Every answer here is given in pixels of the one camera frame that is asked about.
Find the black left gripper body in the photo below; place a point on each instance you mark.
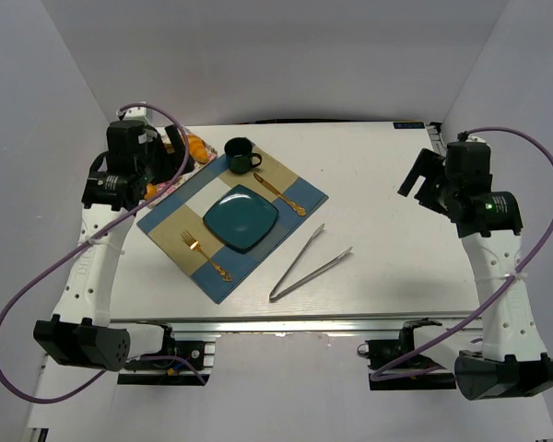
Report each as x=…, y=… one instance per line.
x=176, y=150

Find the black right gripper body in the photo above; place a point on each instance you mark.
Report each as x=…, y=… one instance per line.
x=424, y=180

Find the metal tongs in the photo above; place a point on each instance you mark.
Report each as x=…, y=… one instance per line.
x=307, y=266

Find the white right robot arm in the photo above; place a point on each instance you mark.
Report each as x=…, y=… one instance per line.
x=512, y=361

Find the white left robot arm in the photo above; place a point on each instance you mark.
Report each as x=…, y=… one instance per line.
x=79, y=332

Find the orange croissant left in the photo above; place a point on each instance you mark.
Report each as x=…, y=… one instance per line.
x=151, y=191

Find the orange croissant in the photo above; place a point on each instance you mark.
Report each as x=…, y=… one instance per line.
x=197, y=149
x=151, y=191

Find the orange croissant right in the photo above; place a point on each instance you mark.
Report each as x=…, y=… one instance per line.
x=197, y=149

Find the dark green mug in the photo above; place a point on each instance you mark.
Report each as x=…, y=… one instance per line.
x=240, y=156

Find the gold fork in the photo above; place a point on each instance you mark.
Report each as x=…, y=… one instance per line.
x=194, y=244

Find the blue beige checked placemat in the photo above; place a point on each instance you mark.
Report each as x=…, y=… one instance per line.
x=184, y=209

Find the teal square plate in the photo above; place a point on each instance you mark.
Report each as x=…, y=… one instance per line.
x=241, y=218

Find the gold knife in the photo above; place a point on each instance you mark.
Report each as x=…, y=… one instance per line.
x=299, y=210

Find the aluminium table frame rail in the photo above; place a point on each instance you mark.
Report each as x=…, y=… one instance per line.
x=298, y=324

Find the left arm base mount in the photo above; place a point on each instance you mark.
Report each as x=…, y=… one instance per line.
x=180, y=362

